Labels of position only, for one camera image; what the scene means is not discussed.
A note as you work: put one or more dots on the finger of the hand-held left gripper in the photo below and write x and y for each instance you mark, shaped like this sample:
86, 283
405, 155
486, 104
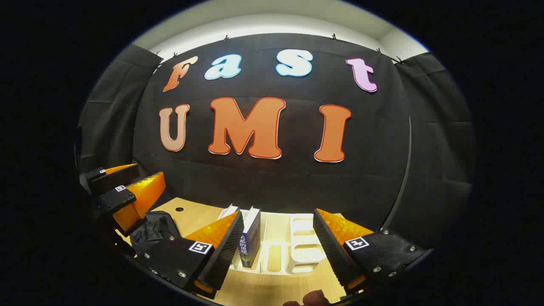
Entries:
117, 200
117, 178

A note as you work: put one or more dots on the blue cover book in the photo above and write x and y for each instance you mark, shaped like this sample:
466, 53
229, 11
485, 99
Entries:
250, 238

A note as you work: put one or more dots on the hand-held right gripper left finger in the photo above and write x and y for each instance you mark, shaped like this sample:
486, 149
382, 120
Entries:
225, 255

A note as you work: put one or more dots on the white bookshelf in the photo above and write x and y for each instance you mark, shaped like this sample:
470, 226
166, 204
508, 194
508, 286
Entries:
304, 250

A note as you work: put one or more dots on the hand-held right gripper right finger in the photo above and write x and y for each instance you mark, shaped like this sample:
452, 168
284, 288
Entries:
331, 250

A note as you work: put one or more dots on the black schoolbag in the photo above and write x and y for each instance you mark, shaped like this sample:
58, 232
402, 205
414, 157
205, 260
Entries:
155, 229

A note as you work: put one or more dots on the portrait cover book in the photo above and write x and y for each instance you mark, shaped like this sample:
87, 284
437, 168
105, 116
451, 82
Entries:
229, 211

